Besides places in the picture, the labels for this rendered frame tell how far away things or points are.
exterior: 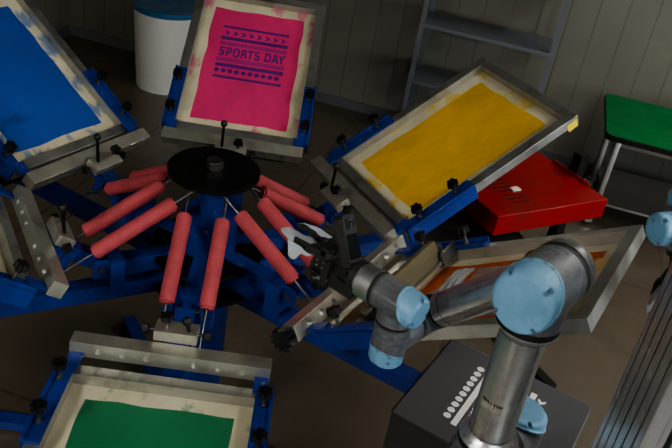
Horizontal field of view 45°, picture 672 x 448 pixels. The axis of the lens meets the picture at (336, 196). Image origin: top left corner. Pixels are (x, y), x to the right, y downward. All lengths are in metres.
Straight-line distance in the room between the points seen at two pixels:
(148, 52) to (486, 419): 5.27
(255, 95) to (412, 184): 0.85
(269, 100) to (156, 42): 3.00
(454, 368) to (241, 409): 0.71
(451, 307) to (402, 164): 1.57
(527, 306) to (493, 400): 0.23
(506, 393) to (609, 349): 3.21
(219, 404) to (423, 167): 1.29
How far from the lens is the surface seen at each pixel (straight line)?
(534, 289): 1.37
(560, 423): 2.61
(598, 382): 4.46
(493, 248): 2.60
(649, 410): 1.29
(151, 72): 6.55
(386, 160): 3.24
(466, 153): 3.15
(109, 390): 2.39
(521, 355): 1.47
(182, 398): 2.37
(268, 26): 3.77
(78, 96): 3.41
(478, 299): 1.64
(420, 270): 2.48
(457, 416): 2.49
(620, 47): 6.39
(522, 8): 6.34
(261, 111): 3.49
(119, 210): 2.75
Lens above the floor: 2.59
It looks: 29 degrees down
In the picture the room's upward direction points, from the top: 10 degrees clockwise
